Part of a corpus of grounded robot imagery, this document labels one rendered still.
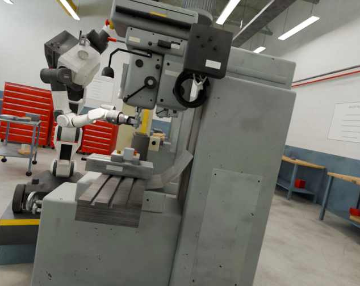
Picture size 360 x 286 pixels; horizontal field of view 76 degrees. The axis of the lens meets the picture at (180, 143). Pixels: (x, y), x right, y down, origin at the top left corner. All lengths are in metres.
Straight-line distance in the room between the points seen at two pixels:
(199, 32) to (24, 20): 11.36
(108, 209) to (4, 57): 11.60
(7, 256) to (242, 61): 2.13
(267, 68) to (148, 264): 1.37
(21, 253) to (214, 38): 2.00
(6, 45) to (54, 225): 11.17
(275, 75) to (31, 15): 11.37
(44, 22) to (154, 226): 11.12
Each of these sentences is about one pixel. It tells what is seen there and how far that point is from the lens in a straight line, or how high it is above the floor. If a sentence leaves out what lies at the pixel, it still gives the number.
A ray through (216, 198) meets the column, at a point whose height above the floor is 0.88.
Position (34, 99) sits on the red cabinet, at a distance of 6.66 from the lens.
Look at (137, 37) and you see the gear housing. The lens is 1.40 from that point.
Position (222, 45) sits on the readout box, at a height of 1.65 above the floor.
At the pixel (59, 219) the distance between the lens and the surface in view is 1.50.
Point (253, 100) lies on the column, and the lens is 1.34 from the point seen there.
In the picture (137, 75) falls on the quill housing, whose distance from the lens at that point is 1.37.
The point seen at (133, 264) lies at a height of 0.39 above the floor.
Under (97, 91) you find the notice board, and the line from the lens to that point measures 10.77.
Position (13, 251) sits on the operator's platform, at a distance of 2.24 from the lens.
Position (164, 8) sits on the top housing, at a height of 1.86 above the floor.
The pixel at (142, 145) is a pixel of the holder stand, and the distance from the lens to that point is 1.71.
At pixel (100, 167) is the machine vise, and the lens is 1.28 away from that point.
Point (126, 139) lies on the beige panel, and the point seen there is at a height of 0.91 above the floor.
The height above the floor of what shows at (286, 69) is 1.70.
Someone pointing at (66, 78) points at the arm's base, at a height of 1.41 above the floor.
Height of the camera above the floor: 1.26
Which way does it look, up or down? 5 degrees down
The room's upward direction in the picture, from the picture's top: 11 degrees clockwise
